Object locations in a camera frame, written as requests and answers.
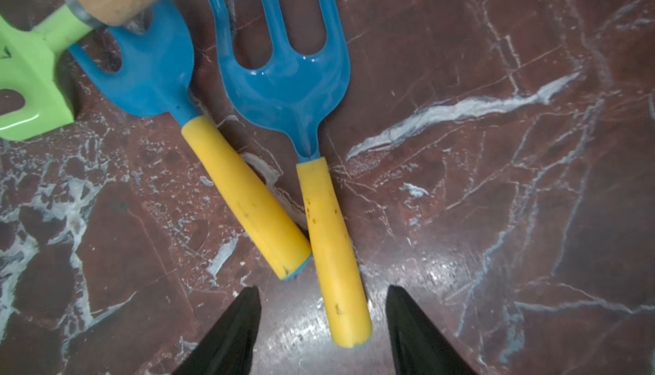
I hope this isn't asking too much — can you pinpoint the green rake wooden handle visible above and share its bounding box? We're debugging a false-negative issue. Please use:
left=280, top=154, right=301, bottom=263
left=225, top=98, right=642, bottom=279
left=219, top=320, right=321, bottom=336
left=1, top=0, right=158, bottom=141

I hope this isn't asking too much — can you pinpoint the blue fork yellow handle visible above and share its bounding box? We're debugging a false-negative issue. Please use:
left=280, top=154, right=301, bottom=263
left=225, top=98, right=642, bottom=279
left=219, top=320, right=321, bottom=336
left=68, top=0, right=311, bottom=279
left=208, top=0, right=373, bottom=348

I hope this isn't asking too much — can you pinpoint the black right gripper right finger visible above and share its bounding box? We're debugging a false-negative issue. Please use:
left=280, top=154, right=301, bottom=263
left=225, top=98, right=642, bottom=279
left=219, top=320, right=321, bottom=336
left=385, top=286, right=475, bottom=374

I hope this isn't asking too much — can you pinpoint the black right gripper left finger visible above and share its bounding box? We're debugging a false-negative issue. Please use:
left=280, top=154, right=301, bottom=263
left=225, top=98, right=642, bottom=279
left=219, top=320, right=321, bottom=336
left=174, top=286, right=262, bottom=374

